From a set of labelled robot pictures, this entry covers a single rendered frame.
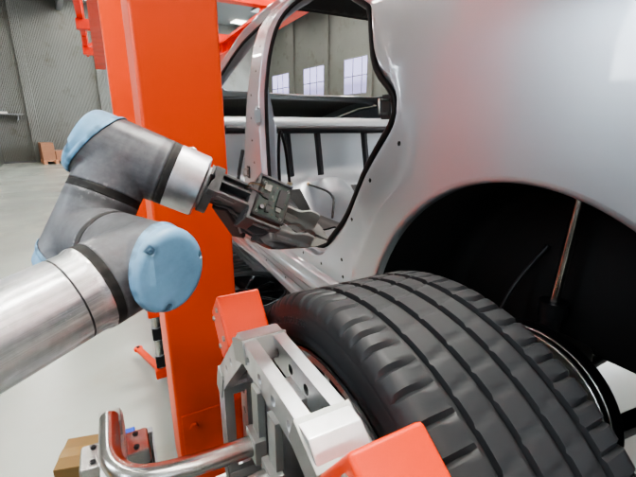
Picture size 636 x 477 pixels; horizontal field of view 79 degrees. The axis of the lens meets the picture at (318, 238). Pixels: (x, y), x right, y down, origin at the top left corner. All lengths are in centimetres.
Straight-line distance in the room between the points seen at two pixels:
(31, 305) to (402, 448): 32
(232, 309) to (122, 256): 29
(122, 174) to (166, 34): 38
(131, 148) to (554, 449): 57
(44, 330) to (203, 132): 55
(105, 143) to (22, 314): 24
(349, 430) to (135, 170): 39
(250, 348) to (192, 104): 51
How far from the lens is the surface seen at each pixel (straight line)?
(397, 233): 95
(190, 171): 54
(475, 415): 44
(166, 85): 84
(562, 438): 49
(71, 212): 55
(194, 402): 105
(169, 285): 43
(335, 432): 41
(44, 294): 40
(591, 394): 87
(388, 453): 34
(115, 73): 278
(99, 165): 55
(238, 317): 66
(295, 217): 63
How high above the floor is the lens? 140
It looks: 16 degrees down
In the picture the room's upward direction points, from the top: straight up
